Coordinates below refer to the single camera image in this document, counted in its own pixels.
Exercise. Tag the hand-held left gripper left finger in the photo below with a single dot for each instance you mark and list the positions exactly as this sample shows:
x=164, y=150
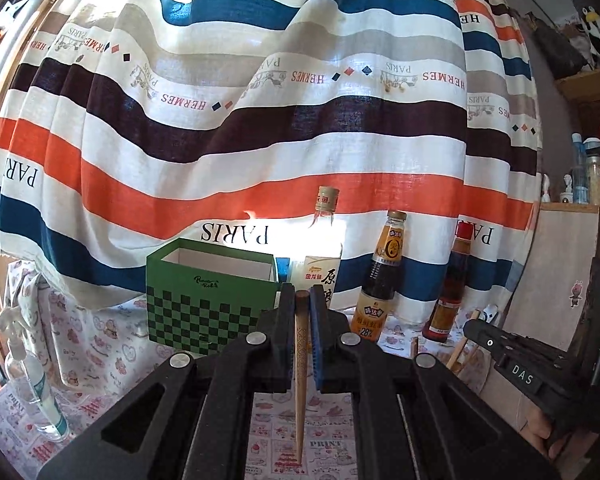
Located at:
x=286, y=332

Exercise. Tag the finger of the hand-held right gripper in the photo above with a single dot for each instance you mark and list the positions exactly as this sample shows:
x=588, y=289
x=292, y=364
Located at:
x=485, y=337

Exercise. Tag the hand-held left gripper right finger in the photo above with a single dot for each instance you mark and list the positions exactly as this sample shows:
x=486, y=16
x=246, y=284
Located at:
x=319, y=335

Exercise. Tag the wooden chopstick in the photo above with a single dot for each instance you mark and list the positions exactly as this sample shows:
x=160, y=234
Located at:
x=302, y=360
x=462, y=340
x=415, y=347

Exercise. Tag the person's right hand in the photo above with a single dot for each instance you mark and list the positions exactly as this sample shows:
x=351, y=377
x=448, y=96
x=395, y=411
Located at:
x=545, y=435

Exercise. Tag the red cap sauce bottle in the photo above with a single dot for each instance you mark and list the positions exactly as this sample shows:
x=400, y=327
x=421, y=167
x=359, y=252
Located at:
x=450, y=290

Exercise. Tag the cooking wine bottle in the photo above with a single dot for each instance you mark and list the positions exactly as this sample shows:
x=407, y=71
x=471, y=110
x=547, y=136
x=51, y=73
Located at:
x=325, y=270

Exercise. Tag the dark oyster sauce bottle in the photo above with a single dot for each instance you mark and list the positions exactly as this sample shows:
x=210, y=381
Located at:
x=382, y=280

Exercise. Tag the green checkered box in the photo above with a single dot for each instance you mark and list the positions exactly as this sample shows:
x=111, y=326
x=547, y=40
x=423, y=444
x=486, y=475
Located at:
x=200, y=310

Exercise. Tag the beige board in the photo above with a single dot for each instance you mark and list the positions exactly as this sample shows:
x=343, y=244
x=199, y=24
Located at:
x=550, y=270

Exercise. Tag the small white figurine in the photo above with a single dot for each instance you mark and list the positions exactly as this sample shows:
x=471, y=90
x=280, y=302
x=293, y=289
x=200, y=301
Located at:
x=567, y=191
x=545, y=190

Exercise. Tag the blue cap bottle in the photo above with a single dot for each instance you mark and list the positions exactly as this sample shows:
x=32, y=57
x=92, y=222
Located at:
x=579, y=175

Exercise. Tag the bear print cloth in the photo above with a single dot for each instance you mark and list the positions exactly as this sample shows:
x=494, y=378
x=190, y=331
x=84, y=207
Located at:
x=95, y=340

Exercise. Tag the bottle with beige contents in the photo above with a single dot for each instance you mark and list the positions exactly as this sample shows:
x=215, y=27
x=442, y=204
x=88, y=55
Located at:
x=597, y=180

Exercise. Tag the striped curtain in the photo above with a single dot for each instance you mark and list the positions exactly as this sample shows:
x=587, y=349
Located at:
x=230, y=135

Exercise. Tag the white spray bottle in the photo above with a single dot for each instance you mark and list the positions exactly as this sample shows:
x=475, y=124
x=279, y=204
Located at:
x=40, y=390

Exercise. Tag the wooden shelf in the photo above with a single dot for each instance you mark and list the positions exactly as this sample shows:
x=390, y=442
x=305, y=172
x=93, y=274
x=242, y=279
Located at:
x=590, y=82

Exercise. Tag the penguin plush toy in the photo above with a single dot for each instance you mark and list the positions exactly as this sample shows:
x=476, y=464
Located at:
x=594, y=30

